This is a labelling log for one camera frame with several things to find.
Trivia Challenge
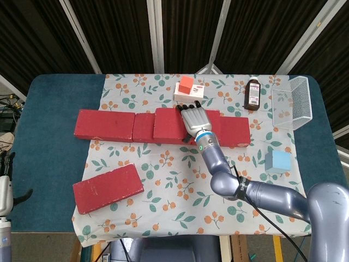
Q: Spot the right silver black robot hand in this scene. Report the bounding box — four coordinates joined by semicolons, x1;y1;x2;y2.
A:
176;100;213;143

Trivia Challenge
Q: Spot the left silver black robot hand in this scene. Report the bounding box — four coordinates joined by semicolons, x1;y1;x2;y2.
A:
0;152;33;217

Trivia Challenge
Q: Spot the red foam brick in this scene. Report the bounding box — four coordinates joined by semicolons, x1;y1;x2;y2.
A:
74;109;136;143
153;108;221;145
132;112;193;145

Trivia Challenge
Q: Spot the red brick with white scuffs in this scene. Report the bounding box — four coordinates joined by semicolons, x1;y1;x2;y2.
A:
72;163;145;215

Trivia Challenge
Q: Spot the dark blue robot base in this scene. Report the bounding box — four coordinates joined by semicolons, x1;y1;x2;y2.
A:
110;236;220;262

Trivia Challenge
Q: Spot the white cardboard box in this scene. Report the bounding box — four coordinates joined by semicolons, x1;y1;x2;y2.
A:
173;82;206;103

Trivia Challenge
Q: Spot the orange foam cube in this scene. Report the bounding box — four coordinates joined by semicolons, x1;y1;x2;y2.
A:
178;76;194;95

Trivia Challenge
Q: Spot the red brick with chipped corner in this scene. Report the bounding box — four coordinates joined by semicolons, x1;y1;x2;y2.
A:
192;116;251;149

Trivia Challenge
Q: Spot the beige shoe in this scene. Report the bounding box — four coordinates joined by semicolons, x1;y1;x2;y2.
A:
0;133;14;150

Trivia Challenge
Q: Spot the brown medicine bottle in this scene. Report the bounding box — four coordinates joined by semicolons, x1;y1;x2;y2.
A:
243;76;262;111

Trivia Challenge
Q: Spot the floral fruit print tablecloth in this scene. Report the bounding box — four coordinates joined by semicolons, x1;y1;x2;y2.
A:
72;73;313;248

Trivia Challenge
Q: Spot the teal felt table cover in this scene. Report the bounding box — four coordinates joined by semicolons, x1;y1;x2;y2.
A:
7;74;346;234

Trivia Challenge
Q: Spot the light blue foam cube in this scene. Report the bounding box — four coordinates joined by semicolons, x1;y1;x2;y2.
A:
264;150;292;174

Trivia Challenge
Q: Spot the white metal frame post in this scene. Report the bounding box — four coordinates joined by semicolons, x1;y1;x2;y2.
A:
59;0;103;74
146;0;166;74
196;0;232;75
274;0;340;76

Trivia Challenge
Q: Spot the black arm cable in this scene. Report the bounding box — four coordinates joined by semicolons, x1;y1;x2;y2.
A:
228;163;309;262

